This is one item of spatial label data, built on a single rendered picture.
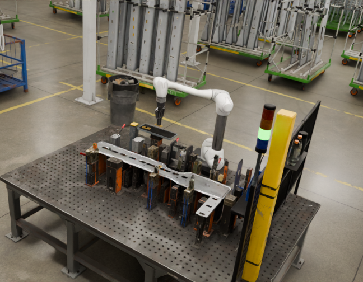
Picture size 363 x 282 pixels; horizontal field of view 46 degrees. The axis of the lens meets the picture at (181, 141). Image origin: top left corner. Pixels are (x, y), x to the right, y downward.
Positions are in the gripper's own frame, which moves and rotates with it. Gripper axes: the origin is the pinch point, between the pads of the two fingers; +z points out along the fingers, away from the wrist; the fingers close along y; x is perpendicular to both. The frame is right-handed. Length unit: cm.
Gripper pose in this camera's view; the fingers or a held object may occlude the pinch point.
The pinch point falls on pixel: (159, 121)
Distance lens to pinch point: 407.2
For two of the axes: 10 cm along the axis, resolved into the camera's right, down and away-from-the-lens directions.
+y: -6.3, 2.9, -7.2
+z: -1.0, 8.9, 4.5
